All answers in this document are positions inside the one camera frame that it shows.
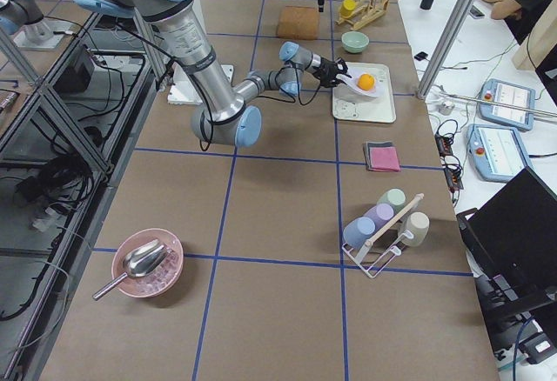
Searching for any white round plate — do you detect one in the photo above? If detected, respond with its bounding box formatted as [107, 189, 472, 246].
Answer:
[339, 67, 386, 97]

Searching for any orange fruit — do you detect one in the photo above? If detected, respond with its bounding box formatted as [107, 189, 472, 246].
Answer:
[357, 73, 376, 91]

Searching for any cream bear serving tray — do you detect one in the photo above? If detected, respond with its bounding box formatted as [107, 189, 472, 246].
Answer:
[332, 62, 396, 124]

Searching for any wooden cutting board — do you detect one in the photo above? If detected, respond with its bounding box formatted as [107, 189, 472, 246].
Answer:
[276, 6, 319, 40]

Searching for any green bowl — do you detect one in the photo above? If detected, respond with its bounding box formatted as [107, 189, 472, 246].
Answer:
[340, 31, 370, 54]

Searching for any yellow cup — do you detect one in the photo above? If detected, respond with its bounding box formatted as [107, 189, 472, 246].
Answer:
[339, 0, 357, 18]

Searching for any wooden dish rack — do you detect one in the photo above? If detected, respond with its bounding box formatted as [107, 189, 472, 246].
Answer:
[335, 0, 390, 31]

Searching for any pink cloth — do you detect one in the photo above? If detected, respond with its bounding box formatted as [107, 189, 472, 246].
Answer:
[369, 146, 400, 171]

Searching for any green cup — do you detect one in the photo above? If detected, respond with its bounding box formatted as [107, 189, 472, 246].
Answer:
[377, 188, 406, 214]

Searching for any purple cup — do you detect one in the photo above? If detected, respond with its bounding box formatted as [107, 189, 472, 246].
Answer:
[364, 203, 394, 229]

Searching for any far teach pendant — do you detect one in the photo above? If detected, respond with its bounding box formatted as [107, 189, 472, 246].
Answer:
[480, 78, 535, 131]

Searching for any teach pendant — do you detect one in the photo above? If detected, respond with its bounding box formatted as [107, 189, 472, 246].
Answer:
[480, 78, 535, 131]
[466, 124, 533, 183]

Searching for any blue cup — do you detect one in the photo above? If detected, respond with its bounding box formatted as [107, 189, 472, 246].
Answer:
[342, 217, 376, 249]

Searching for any beige cup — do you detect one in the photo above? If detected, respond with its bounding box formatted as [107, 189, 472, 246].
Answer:
[399, 211, 430, 247]

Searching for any wooden rod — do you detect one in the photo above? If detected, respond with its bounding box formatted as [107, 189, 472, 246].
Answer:
[366, 193, 425, 247]

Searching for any near teach pendant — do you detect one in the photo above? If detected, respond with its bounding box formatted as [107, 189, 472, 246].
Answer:
[466, 124, 533, 183]

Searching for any black laptop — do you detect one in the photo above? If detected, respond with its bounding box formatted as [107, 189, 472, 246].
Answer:
[455, 165, 557, 295]

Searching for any metal scoop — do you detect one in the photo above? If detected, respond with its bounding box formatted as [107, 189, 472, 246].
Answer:
[92, 239, 168, 301]

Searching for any pink bowl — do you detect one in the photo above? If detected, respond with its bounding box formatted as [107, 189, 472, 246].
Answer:
[111, 228, 184, 298]

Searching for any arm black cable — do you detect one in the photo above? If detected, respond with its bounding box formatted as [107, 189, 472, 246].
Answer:
[260, 61, 332, 106]

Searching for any aluminium frame post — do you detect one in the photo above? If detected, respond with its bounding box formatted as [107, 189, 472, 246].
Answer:
[416, 0, 474, 100]

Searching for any white wire cup rack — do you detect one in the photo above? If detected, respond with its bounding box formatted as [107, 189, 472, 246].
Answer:
[342, 230, 414, 279]

